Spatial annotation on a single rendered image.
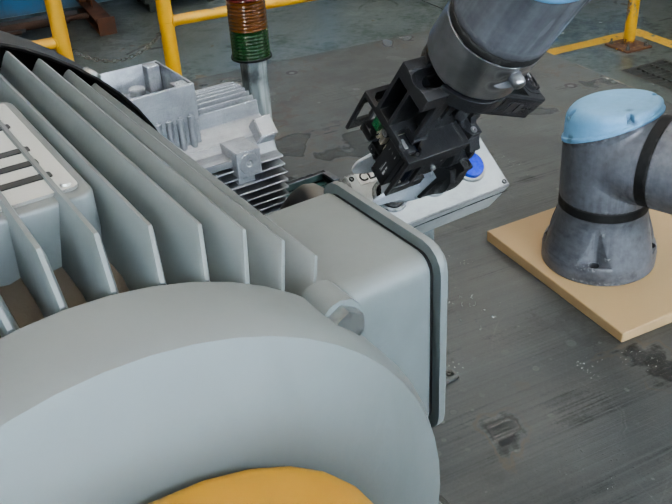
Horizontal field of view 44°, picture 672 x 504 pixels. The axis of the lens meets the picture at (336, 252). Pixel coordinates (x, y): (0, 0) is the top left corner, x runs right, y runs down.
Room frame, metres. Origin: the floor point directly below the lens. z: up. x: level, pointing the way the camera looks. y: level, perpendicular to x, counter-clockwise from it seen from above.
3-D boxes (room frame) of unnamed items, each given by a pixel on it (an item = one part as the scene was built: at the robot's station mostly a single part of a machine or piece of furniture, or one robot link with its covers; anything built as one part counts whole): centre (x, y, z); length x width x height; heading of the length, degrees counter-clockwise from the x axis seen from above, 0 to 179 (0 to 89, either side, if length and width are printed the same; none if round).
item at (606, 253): (0.97, -0.36, 0.87); 0.15 x 0.15 x 0.10
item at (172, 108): (0.85, 0.22, 1.11); 0.12 x 0.11 x 0.07; 122
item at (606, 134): (0.96, -0.36, 0.98); 0.13 x 0.12 x 0.14; 47
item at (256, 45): (1.27, 0.11, 1.05); 0.06 x 0.06 x 0.04
